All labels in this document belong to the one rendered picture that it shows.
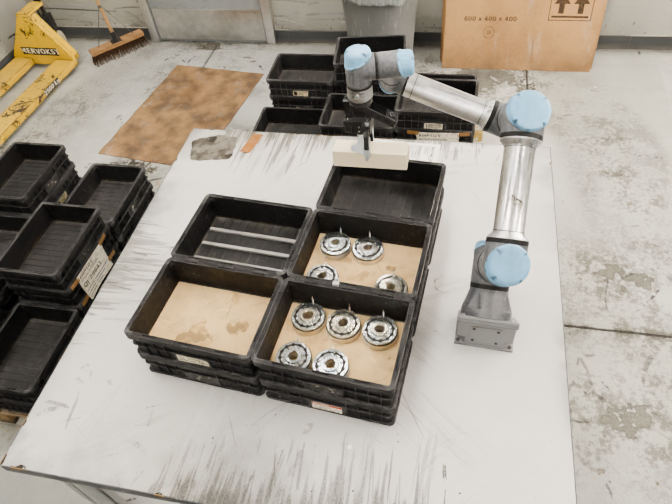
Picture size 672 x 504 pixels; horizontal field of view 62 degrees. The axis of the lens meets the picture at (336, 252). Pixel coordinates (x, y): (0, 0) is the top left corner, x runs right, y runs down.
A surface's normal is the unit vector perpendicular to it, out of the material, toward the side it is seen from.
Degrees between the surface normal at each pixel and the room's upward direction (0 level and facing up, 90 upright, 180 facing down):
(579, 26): 75
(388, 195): 0
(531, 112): 35
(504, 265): 49
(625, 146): 0
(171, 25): 90
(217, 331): 0
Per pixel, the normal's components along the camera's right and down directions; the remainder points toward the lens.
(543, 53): -0.23, 0.51
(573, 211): -0.09, -0.66
